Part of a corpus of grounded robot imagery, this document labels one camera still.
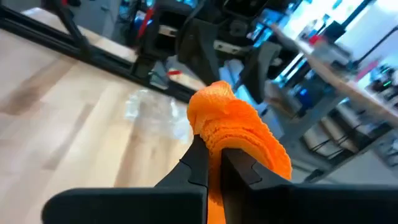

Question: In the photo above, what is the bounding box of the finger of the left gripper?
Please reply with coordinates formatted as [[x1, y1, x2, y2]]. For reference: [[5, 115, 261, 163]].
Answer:
[[177, 19, 220, 85], [239, 42, 282, 105]]

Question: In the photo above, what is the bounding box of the wooden top workbench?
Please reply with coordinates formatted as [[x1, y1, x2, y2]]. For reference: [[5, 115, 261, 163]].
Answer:
[[270, 23, 398, 127]]

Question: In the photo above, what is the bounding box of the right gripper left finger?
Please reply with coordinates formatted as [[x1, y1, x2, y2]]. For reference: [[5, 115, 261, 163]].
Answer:
[[42, 134, 209, 224]]

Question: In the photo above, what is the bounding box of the black aluminium rig frame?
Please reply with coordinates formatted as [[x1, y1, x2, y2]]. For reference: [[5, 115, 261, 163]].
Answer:
[[0, 0, 200, 103]]

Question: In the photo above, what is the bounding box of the orange elastic bandage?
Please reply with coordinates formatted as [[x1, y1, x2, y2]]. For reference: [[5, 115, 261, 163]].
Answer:
[[186, 80, 293, 224]]

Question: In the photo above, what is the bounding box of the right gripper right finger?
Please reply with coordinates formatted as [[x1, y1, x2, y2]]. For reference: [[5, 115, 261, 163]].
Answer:
[[220, 147, 398, 224]]

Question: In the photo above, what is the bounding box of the clear plastic bag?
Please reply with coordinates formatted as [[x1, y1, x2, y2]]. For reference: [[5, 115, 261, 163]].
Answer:
[[124, 88, 192, 142]]

